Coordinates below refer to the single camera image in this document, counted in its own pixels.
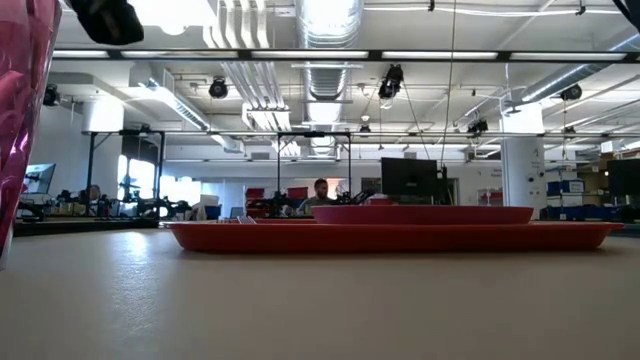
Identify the background black robot arm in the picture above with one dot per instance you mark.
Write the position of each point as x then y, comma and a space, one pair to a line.
357, 197
275, 205

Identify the silver round air duct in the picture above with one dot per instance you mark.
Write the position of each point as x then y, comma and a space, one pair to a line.
327, 80
575, 75

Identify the black workstation frame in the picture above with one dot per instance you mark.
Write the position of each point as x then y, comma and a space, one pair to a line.
315, 134
161, 165

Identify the black monitor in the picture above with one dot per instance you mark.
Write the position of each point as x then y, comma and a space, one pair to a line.
410, 175
625, 177

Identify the red round plate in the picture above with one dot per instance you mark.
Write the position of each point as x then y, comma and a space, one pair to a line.
425, 215

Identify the person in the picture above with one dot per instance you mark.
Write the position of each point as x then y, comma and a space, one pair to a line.
320, 192

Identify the black aluminium table frame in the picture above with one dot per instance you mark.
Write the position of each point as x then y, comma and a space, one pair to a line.
75, 226

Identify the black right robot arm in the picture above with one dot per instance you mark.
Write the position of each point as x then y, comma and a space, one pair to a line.
632, 10

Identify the blue storage bin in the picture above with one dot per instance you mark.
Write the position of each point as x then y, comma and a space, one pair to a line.
565, 187

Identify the white ceiling conduit bundle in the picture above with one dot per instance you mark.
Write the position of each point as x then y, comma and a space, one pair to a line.
250, 75

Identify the red translucent plastic cup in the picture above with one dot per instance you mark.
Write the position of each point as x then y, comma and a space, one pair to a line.
20, 125

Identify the red storage bin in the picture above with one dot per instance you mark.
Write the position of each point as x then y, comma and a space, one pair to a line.
298, 192
256, 194
380, 201

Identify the white rectangular air duct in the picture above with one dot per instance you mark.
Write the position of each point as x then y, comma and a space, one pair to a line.
175, 107

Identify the white column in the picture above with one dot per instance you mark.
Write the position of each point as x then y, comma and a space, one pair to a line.
520, 165

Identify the monitor with lit screen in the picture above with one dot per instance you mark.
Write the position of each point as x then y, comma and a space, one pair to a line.
40, 177

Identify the red plastic tray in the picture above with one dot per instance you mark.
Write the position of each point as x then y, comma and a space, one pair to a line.
390, 239

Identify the overhead light bar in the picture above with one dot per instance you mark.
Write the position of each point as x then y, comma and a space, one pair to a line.
375, 55

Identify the silver metal fork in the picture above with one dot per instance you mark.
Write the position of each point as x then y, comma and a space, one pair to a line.
246, 220

